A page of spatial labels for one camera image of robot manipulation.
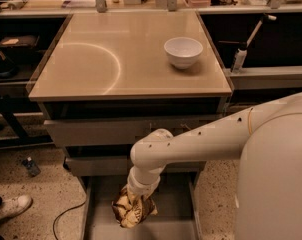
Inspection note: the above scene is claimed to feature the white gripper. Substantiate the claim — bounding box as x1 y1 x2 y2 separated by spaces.
127 166 161 196

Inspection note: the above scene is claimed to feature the brown chip bag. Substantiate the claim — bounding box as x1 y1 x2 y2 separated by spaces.
112 186 158 228

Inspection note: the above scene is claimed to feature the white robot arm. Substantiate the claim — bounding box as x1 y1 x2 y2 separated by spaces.
128 93 302 240

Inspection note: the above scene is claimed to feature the open bottom drawer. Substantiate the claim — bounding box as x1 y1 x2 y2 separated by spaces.
80 173 202 240

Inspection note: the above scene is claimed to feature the middle drawer front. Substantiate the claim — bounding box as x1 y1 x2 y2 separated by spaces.
65 156 205 176

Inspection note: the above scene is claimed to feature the top drawer front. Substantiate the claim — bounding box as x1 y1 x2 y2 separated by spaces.
44 114 220 147

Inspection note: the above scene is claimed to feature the grey drawer cabinet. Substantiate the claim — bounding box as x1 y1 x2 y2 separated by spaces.
28 11 233 240

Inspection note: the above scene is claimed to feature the small black floor device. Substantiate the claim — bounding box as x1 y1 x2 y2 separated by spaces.
22 157 41 177

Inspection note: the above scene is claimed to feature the white sneaker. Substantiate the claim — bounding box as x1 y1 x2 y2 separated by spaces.
0 195 32 221

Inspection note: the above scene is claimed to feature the white ceramic bowl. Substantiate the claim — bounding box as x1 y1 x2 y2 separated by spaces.
164 37 203 69

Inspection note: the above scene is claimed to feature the white glue bottle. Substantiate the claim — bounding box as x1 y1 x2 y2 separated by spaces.
229 13 278 74

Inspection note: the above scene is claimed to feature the black desk lamp base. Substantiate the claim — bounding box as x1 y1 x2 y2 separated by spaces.
0 49 19 79

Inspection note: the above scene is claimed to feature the black floor cable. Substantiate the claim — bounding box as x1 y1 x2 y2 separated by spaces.
52 201 87 240

